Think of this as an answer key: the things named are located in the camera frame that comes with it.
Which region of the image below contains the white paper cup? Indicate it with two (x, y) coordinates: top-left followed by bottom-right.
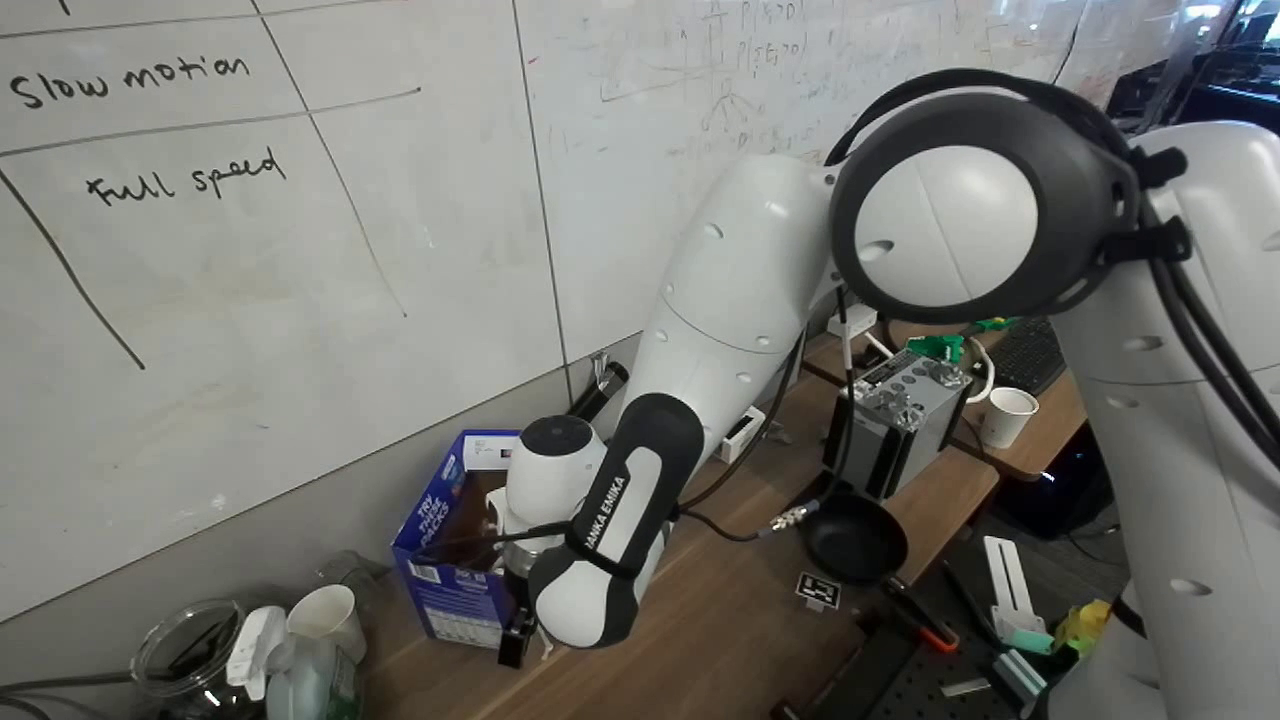
(284, 583), (366, 663)

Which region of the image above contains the black white fiducial marker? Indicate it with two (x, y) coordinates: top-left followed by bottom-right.
(797, 574), (842, 611)

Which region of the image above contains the green spray bottle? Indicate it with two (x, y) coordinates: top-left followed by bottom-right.
(263, 638), (358, 720)

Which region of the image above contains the glass jar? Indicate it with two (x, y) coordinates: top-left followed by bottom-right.
(129, 604), (242, 720)

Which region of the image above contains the black frying pan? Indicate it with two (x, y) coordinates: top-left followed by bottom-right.
(798, 483), (908, 583)

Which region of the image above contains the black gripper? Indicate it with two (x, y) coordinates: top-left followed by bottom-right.
(495, 601), (536, 668)

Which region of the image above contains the blue Oreo carton box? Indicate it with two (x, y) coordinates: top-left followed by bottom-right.
(388, 429), (517, 648)

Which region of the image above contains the orange black clamp tool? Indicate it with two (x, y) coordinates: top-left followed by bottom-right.
(881, 581), (960, 656)

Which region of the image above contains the black cylindrical handle tool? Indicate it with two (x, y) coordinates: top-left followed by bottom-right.
(570, 360), (626, 420)

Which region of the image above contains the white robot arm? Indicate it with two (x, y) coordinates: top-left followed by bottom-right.
(532, 68), (1280, 720)

